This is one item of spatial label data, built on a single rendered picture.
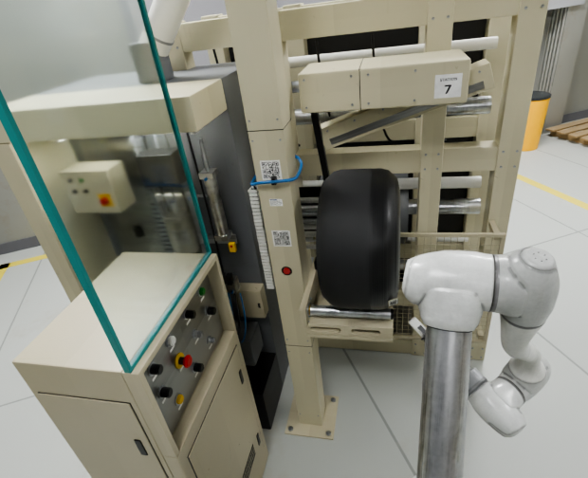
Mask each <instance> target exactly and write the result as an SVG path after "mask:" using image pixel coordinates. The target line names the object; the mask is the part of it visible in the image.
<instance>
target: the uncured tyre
mask: <svg viewBox="0 0 588 478"><path fill-rule="evenodd" d="M316 254H317V271H318V279H319V285H320V290H321V293H322V295H323V297H324V298H325V299H326V300H327V301H328V302H329V303H330V304H331V305H333V306H335V307H338V308H350V309H370V310H382V309H386V308H388V301H390V300H392V299H395V298H397V295H398V290H399V277H400V189H399V184H398V179H397V177H396V176H395V175H394V174H393V173H391V172H390V171H389V170H386V169H382V168H374V169H344V170H338V171H335V172H333V173H332V174H331V175H330V176H328V177H327V178H326V179H325V180H324V181H323V183H322V187H321V191H320V197H319V204H318V212H317V228H316Z"/></svg>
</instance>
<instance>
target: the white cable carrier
mask: <svg viewBox="0 0 588 478"><path fill-rule="evenodd" d="M257 192H258V186H257V185H255V186H251V187H250V188H249V190H248V193H249V196H250V198H249V199H250V200H251V201H250V204H252V205H251V207H252V211H253V213H252V214H253V219H254V222H255V223H254V225H255V229H256V232H257V233H256V234H257V239H259V240H258V243H259V250H260V252H261V255H262V256H261V259H262V265H263V268H264V273H265V279H266V288H268V289H274V288H275V282H274V277H273V271H272V265H271V261H270V255H269V250H268V244H267V239H266V229H265V223H264V218H263V213H262V208H261V202H260V196H258V195H259V192H258V193H257ZM263 255H264V256H263Z"/></svg>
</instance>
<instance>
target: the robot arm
mask: <svg viewBox="0 0 588 478"><path fill-rule="evenodd" d="M402 291H403V293H404V295H405V297H406V299H407V300H408V301H409V302H410V303H413V304H417V305H418V309H419V312H420V317H421V319H422V321H423V322H424V324H426V325H427V328H425V326H424V325H423V324H422V323H421V322H420V321H419V320H418V319H417V318H416V317H413V318H412V319H411V320H410V321H409V325H410V326H411V327H412V328H413V329H414V330H415V331H416V332H417V333H418V334H419V335H420V336H421V337H422V339H421V340H424V342H425V351H424V365H423V379H422V401H421V415H420V429H419V443H418V457H417V472H416V475H415V477H413V478H463V468H464V454H465V440H466V426H467V410H468V401H469V403H470V404H471V406H472V408H473V409H474V411H475V412H476V413H478V414H479V416H480V417H481V418H482V419H483V420H484V421H485V422H486V423H487V424H488V425H489V426H490V427H491V428H492V429H493V430H494V431H496V432H497V433H498V434H500V435H501V436H503V437H513V436H515V435H517V434H518V433H519V432H521V431H522V430H523V428H524V427H525V426H526V422H525V419H524V414H523V413H522V412H521V411H520V408H521V407H522V406H523V405H524V403H525V402H526V401H528V400H530V399H531V398H532V397H533V396H535V395H536V394H537V393H538V392H539V391H540V390H541V389H542V388H543V387H544V386H545V384H546V383H547V382H548V380H549V378H550V376H551V366H550V364H549V362H548V361H547V360H546V359H545V358H544V357H543V356H541V353H540V351H539V349H538V348H537V347H536V346H535V345H533V344H532V343H530V342H531V340H532V339H533V337H534V336H535V335H536V334H537V332H538V331H539V330H540V329H541V328H542V326H543V325H544V324H545V322H546V320H547V319H548V317H549V316H550V314H551V313H552V311H553V309H554V307H555V304H556V301H557V298H558V296H559V291H560V276H559V273H558V268H557V264H556V261H555V259H554V257H553V256H552V255H551V254H550V253H549V252H548V251H546V250H544V249H541V248H532V247H528V248H521V249H518V250H515V251H513V252H512V253H511V254H486V253H482V252H477V251H465V250H441V251H435V252H429V253H425V254H421V255H418V256H415V257H413V258H411V259H409V260H408V261H407V264H406V267H405V272H404V278H403V284H402ZM483 311H486V312H494V313H499V314H500V325H501V344H502V346H503V349H504V350H505V352H506V353H507V354H508V355H509V356H511V358H510V360H509V362H508V363H507V364H506V365H505V367H504V368H503V369H502V372H501V374H499V375H498V376H497V377H496V378H495V379H494V380H492V381H490V382H489V381H488V380H487V378H486V377H484V376H483V375H482V374H481V373H480V372H479V371H478V370H477V369H476V368H475V367H473V368H472V369H470V354H471V340H472V331H474V330H475V328H476V327H477V326H478V324H479V322H480V320H481V318H482V315H483ZM484 383H485V384H484ZM478 388H479V389H478ZM477 389H478V390H477ZM476 390H477V391H476Z"/></svg>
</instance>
